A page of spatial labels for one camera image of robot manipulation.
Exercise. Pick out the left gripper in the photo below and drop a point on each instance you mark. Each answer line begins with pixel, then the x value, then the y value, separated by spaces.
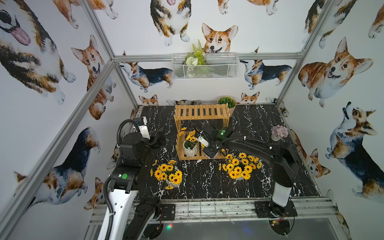
pixel 159 135

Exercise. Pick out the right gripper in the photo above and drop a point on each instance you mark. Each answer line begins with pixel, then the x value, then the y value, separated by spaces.
pixel 208 153

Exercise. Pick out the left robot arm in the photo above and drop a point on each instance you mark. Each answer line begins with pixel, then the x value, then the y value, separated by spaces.
pixel 122 186

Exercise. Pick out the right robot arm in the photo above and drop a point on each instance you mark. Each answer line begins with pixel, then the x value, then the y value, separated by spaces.
pixel 283 159

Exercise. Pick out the wooden two-tier shelf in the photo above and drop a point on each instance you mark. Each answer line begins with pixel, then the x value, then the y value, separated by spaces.
pixel 186 119

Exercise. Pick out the beige pot green plant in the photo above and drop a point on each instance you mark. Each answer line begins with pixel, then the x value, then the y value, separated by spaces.
pixel 229 101

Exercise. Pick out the pink flower small pot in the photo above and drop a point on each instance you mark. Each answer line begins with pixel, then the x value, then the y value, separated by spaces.
pixel 279 132

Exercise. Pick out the green fern plant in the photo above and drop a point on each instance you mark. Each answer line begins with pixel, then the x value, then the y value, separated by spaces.
pixel 195 55

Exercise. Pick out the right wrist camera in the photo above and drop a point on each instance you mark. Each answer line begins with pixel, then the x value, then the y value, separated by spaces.
pixel 203 141

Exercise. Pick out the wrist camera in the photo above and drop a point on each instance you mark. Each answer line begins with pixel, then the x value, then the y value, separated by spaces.
pixel 142 124
pixel 203 141

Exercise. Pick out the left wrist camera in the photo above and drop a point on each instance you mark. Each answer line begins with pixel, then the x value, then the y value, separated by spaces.
pixel 142 124

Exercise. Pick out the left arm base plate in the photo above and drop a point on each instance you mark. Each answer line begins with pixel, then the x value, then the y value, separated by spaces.
pixel 167 212

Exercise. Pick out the white wire basket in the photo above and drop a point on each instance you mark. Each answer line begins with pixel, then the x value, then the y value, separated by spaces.
pixel 208 66

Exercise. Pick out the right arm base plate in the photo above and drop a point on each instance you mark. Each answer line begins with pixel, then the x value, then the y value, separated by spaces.
pixel 271 210

